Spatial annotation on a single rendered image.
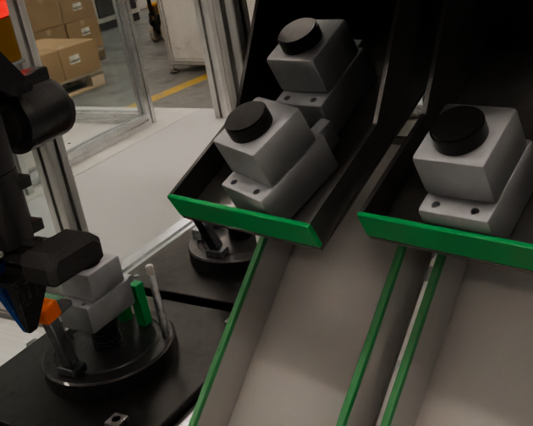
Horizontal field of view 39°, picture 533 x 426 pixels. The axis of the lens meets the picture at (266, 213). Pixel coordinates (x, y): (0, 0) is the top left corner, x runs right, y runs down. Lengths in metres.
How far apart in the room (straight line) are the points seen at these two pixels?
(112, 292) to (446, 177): 0.44
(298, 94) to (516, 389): 0.25
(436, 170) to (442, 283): 0.15
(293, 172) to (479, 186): 0.13
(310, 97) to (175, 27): 6.18
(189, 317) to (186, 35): 5.83
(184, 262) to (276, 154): 0.53
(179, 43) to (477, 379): 6.26
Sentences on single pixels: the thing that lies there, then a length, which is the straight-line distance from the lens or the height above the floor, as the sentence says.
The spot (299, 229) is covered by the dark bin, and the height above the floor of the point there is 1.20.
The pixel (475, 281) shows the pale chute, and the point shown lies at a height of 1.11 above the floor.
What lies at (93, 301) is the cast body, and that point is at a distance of 0.77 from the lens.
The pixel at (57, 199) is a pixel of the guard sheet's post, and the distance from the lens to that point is 0.99.
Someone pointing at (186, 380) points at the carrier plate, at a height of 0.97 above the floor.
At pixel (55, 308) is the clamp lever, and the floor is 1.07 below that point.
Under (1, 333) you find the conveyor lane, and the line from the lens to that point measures 1.08.
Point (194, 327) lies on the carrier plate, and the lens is 0.85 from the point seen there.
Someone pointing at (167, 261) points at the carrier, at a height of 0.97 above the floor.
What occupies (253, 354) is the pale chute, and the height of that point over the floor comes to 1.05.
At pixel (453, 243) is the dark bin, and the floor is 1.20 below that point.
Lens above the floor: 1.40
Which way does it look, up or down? 23 degrees down
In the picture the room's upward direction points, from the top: 10 degrees counter-clockwise
